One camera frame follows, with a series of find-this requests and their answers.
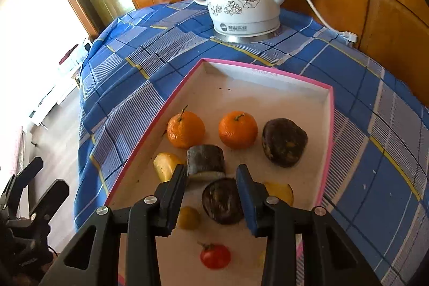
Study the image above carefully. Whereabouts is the dark wrinkled fruit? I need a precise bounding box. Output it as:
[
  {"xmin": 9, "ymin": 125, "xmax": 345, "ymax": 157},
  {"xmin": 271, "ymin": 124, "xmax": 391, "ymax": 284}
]
[{"xmin": 262, "ymin": 118, "xmax": 308, "ymax": 168}]

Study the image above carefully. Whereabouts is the small orange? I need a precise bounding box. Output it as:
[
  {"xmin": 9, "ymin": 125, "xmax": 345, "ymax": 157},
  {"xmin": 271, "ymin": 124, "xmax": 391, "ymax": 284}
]
[{"xmin": 219, "ymin": 111, "xmax": 258, "ymax": 150}]

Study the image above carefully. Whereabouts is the red cherry tomato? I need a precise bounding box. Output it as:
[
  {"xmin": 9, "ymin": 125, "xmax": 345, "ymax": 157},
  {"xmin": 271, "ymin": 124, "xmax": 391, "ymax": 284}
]
[{"xmin": 198, "ymin": 242, "xmax": 231, "ymax": 270}]

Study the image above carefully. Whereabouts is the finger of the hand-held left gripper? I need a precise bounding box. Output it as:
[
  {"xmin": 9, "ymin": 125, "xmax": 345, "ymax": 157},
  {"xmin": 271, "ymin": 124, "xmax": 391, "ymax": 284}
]
[
  {"xmin": 28, "ymin": 179, "xmax": 70, "ymax": 221},
  {"xmin": 13, "ymin": 157, "xmax": 45, "ymax": 188}
]

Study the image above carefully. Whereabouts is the long dark-skinned fruit chunk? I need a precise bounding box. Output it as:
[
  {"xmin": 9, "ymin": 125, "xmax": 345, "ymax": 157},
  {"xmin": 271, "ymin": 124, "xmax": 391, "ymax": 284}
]
[{"xmin": 186, "ymin": 144, "xmax": 226, "ymax": 183}]

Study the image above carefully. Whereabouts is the dark round fruit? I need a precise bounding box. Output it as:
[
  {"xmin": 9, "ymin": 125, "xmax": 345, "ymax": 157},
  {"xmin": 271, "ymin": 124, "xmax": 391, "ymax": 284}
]
[{"xmin": 202, "ymin": 177, "xmax": 247, "ymax": 225}]

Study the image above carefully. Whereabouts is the silver kettle base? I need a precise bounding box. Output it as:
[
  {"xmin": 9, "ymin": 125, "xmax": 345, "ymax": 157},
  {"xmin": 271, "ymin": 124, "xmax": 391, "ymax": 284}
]
[{"xmin": 213, "ymin": 23, "xmax": 281, "ymax": 43}]

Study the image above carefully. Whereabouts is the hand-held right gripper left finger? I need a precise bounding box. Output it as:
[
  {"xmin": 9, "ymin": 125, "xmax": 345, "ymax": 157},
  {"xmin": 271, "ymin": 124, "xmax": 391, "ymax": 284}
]
[{"xmin": 38, "ymin": 164, "xmax": 188, "ymax": 286}]

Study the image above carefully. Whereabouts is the pink cardboard box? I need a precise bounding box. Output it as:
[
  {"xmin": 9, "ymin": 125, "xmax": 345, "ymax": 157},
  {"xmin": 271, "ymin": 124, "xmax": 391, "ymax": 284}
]
[{"xmin": 104, "ymin": 58, "xmax": 335, "ymax": 286}]

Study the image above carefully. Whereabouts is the orange-brown fruit slice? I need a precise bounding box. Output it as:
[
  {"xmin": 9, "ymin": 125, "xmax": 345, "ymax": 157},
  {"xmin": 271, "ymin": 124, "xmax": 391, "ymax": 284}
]
[{"xmin": 263, "ymin": 181, "xmax": 294, "ymax": 206}]

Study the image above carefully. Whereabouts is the white furniture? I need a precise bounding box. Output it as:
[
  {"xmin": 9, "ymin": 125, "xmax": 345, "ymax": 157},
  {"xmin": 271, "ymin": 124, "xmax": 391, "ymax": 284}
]
[{"xmin": 30, "ymin": 38, "xmax": 93, "ymax": 127}]

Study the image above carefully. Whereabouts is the small yellow-green round fruit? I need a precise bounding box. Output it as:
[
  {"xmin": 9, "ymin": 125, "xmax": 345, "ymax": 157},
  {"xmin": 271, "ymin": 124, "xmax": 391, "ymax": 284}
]
[{"xmin": 177, "ymin": 206, "xmax": 202, "ymax": 231}]

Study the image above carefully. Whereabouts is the large orange with stem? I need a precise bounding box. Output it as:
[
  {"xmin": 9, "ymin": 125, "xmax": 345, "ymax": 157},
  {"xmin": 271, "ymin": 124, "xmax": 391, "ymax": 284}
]
[{"xmin": 167, "ymin": 105, "xmax": 206, "ymax": 149}]

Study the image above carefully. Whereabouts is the yellow fruit wedge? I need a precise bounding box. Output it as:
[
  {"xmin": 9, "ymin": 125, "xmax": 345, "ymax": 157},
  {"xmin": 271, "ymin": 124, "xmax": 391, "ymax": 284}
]
[{"xmin": 153, "ymin": 153, "xmax": 185, "ymax": 183}]

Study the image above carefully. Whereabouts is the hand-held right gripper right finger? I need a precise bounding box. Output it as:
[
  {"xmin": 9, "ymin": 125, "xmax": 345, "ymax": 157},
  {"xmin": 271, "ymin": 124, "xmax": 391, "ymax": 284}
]
[{"xmin": 235, "ymin": 164, "xmax": 383, "ymax": 286}]

